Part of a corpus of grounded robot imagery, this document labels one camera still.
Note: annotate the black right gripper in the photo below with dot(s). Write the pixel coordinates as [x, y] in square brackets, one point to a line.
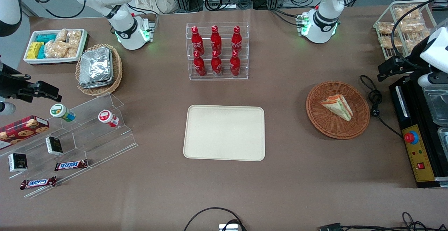
[7, 83]

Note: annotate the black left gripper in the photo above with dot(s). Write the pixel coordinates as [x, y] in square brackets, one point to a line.
[412, 64]

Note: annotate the plastic-wrapped triangle sandwich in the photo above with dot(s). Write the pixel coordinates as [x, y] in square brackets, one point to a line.
[337, 105]

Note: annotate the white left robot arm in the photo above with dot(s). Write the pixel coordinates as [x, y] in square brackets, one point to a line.
[323, 21]

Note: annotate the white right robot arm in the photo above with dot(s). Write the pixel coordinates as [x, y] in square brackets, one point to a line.
[127, 24]

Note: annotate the oval light wicker basket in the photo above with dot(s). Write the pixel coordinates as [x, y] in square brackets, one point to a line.
[117, 70]

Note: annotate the round brown wicker basket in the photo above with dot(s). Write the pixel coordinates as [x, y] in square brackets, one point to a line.
[322, 119]

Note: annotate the beige plastic tray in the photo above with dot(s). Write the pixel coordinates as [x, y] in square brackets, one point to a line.
[224, 133]

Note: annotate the clear bag of rice crackers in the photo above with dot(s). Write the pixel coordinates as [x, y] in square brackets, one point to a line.
[389, 42]
[406, 13]
[72, 52]
[55, 49]
[412, 26]
[414, 39]
[74, 38]
[386, 28]
[61, 35]

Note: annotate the yellow snack packet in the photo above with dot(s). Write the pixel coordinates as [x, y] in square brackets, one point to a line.
[34, 50]

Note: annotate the teal snack packet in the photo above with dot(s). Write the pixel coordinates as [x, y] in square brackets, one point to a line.
[46, 37]
[41, 51]

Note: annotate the clear plastic container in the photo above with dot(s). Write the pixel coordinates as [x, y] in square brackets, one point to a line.
[436, 101]
[443, 140]

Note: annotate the red tartan cookie box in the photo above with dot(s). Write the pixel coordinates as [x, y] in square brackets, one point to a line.
[21, 131]

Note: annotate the green-lidded white cup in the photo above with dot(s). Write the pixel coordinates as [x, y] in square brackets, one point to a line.
[60, 111]

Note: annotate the small black carton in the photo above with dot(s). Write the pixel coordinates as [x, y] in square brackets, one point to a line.
[17, 162]
[54, 145]

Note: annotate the white plastic snack bin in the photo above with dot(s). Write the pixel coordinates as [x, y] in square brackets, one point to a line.
[83, 45]

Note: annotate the silver foil pouch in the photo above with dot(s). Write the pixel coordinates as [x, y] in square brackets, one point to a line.
[95, 64]
[96, 85]

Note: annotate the red-lidded white cup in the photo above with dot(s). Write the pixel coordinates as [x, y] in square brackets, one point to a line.
[106, 116]

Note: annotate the black machine with yellow panel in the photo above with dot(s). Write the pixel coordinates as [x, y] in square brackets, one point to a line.
[423, 155]

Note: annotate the Snickers chocolate bar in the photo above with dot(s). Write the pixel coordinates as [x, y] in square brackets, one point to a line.
[38, 182]
[71, 165]

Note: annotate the clear acrylic stepped shelf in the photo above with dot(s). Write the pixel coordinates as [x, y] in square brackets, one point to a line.
[101, 143]

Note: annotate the red cola bottle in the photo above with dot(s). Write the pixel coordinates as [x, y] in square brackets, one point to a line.
[216, 65]
[237, 41]
[197, 42]
[235, 65]
[216, 41]
[199, 66]

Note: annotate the clear acrylic bottle rack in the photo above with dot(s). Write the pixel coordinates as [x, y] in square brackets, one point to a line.
[225, 31]

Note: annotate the small silver device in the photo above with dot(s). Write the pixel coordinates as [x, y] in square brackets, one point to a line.
[229, 227]

